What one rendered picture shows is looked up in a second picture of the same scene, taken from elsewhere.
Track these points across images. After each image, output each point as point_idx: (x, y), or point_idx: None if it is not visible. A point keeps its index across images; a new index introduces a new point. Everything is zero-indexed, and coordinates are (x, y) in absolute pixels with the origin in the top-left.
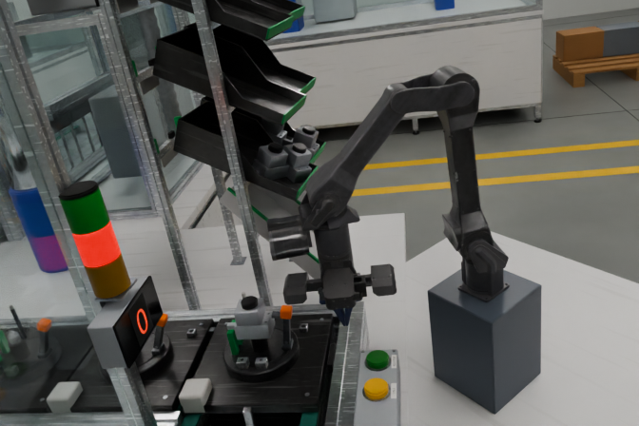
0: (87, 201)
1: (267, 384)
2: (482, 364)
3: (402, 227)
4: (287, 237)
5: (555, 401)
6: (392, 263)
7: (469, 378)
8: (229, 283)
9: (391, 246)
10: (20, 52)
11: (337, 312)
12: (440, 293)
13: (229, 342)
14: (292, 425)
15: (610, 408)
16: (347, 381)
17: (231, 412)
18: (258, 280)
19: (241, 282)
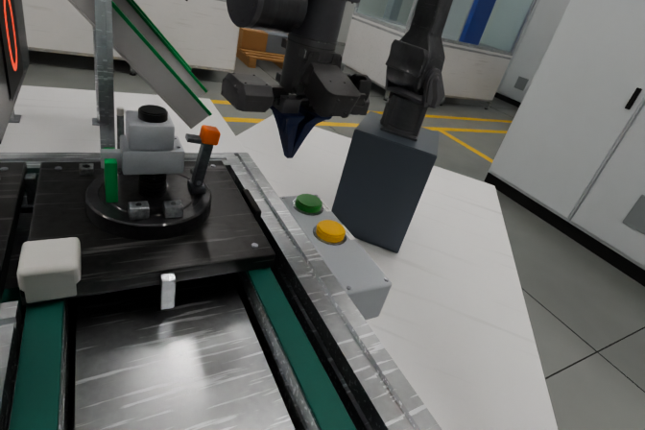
0: None
1: (184, 239)
2: (403, 203)
3: (215, 108)
4: None
5: (429, 238)
6: (223, 135)
7: (377, 222)
8: (3, 141)
9: (213, 122)
10: None
11: (290, 135)
12: (370, 131)
13: (107, 179)
14: (226, 293)
15: (464, 238)
16: (289, 227)
17: (132, 286)
18: (103, 115)
19: (24, 141)
